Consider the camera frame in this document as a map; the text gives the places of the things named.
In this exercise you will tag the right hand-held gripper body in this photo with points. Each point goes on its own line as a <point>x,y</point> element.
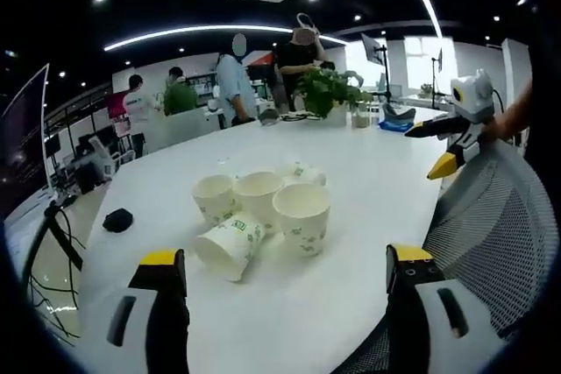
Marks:
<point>473,98</point>

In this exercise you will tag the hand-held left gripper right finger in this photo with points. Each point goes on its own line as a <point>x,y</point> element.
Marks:
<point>431,317</point>

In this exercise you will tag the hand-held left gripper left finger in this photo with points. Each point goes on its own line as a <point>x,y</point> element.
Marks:
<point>131,330</point>

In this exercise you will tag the green print paper cup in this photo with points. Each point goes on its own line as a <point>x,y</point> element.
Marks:
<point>258,196</point>
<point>212,199</point>
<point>304,225</point>
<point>228,247</point>
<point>304,172</point>

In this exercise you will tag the blue and grey object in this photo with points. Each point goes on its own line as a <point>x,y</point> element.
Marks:
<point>396,120</point>

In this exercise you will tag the slim monitor on stand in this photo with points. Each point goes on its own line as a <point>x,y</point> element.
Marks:
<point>439,63</point>

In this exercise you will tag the glass jar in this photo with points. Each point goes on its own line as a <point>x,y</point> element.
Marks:
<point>361,116</point>

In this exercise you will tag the grey mesh office chair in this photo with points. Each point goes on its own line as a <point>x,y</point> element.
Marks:
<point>486,225</point>

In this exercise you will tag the white table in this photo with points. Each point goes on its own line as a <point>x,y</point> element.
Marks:
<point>350,304</point>

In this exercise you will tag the small black object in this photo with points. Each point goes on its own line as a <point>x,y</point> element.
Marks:
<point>117,220</point>

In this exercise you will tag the green potted plant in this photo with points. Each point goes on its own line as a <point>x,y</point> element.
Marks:
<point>328,91</point>

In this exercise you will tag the grey crumpled object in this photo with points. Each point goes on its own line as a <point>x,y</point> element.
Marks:
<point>268,117</point>

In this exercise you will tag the white office chair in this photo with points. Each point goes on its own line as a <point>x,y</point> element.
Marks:
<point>105,153</point>

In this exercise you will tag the large dark monitor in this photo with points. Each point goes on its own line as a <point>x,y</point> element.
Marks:
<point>24,137</point>

